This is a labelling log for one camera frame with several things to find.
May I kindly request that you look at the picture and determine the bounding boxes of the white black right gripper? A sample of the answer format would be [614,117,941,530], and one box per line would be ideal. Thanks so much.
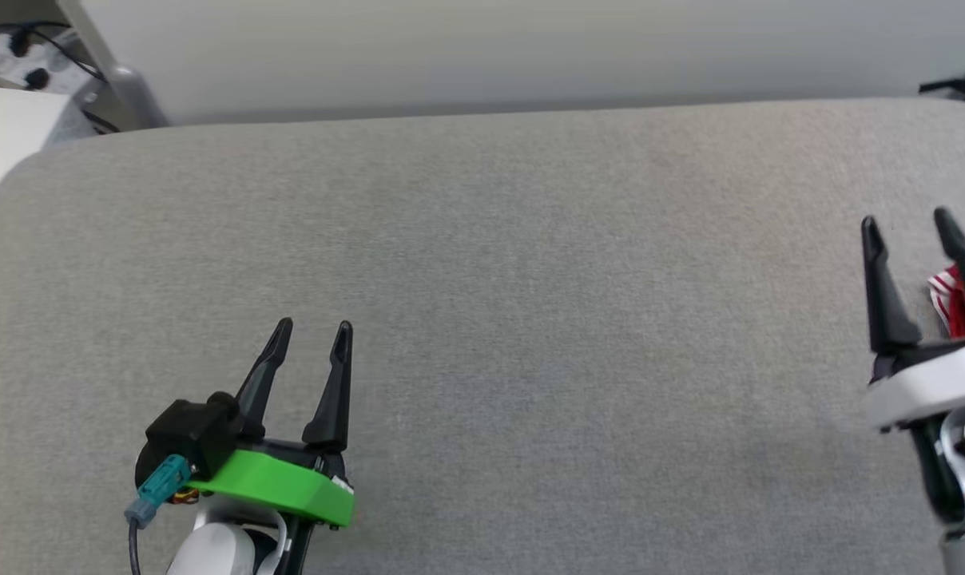
[860,207,965,540]

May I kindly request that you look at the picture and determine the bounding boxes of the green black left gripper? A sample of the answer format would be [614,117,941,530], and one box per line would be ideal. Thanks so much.
[135,317,356,575]

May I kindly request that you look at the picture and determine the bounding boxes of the grey fabric sofa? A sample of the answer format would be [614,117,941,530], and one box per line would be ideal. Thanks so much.
[0,97,965,575]

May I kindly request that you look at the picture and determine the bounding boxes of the white table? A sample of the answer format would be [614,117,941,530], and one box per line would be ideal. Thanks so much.
[0,84,76,232]

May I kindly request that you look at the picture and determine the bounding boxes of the teal cable connector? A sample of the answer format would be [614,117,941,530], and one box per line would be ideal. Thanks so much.
[125,454,193,525]

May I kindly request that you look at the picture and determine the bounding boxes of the grey metal frame leg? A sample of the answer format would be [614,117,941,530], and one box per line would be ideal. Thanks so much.
[54,0,170,133]

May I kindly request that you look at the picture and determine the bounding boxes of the black background cables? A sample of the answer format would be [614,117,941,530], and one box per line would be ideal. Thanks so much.
[0,20,124,135]

